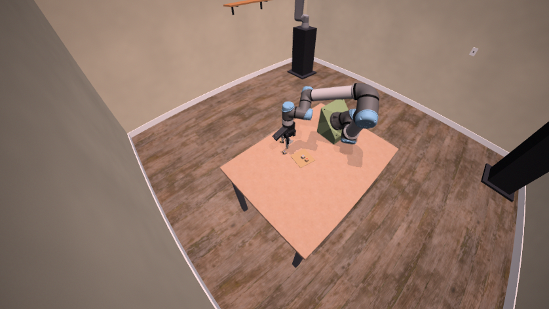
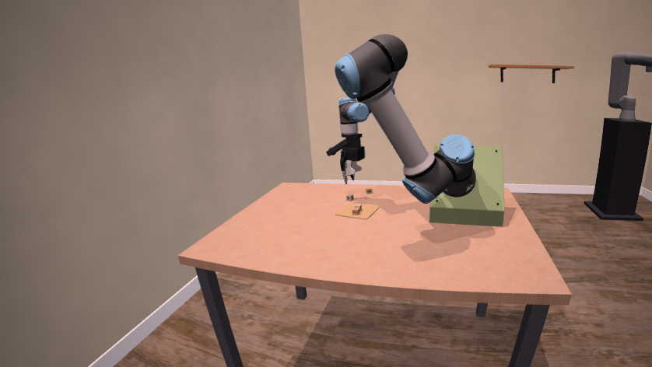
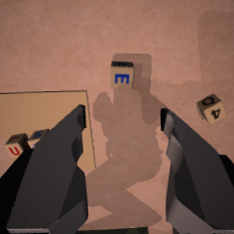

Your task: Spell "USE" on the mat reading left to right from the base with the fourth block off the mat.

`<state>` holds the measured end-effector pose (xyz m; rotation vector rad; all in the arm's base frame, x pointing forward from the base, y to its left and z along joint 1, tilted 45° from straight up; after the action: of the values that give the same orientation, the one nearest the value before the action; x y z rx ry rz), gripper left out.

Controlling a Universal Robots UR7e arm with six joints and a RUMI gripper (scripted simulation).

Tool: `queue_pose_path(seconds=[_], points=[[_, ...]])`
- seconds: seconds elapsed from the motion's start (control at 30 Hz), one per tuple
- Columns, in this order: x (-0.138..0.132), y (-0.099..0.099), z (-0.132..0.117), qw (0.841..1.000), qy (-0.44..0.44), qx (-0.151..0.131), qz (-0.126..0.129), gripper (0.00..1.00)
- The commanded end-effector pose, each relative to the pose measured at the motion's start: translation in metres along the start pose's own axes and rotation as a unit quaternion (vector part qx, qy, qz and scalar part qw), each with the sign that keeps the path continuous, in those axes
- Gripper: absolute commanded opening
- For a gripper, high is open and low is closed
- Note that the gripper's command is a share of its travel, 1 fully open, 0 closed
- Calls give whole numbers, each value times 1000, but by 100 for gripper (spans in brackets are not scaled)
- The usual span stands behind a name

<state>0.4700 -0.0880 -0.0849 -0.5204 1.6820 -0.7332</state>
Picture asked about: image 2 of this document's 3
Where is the tan flat mat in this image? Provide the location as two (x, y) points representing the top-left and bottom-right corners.
(335, 203), (380, 220)

